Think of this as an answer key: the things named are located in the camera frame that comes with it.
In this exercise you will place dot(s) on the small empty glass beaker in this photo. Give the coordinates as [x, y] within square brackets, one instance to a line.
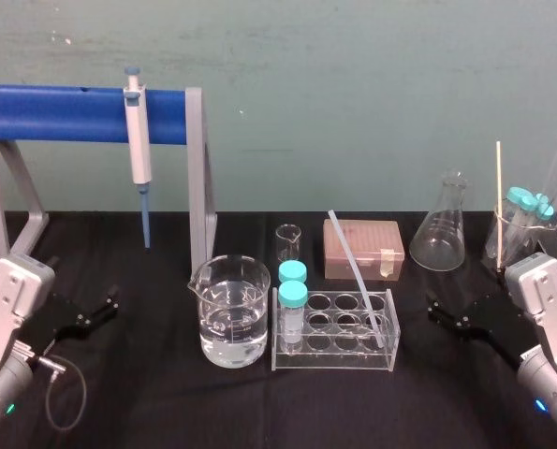
[287, 243]

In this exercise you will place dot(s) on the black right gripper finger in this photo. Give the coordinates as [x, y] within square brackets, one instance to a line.
[444, 317]
[470, 334]

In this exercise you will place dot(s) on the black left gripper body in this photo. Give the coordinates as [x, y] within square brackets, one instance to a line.
[60, 313]

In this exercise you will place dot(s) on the black table cloth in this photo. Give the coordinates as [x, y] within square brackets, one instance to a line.
[156, 402]

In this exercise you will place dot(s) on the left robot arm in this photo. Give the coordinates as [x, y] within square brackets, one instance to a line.
[6, 318]

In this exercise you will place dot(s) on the glass conical flask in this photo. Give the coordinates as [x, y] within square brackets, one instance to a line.
[439, 243]

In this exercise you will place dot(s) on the large glass beaker with water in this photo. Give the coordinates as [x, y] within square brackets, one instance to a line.
[233, 327]

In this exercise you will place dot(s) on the clear acrylic tube rack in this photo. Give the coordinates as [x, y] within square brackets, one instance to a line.
[348, 360]

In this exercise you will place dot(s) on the teal capped glass vial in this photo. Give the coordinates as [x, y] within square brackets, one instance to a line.
[292, 299]
[291, 270]

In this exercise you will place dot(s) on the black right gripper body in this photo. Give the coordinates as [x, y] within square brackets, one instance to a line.
[495, 318]

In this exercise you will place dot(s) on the beige tape strip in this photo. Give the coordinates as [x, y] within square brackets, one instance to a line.
[388, 262]

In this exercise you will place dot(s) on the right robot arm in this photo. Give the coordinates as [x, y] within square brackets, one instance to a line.
[547, 299]

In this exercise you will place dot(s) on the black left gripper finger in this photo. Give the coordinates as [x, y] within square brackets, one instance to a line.
[108, 301]
[88, 328]

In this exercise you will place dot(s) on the clear glass stirring rod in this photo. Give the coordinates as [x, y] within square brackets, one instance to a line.
[353, 266]

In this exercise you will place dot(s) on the tilted glass beaker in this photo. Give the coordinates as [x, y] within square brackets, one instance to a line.
[517, 243]

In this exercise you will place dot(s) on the grey pipette stand blue bar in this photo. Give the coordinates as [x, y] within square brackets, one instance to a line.
[63, 112]

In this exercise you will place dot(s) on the thin wooden stick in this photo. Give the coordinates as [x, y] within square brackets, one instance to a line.
[498, 187]

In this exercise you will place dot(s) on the white blue pipette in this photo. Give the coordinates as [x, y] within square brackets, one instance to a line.
[137, 135]

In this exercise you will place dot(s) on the brown translucent pipette tip box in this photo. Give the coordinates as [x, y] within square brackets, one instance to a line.
[357, 243]

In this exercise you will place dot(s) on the teal capped plastic tube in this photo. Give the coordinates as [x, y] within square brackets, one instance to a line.
[532, 204]
[518, 195]
[546, 208]

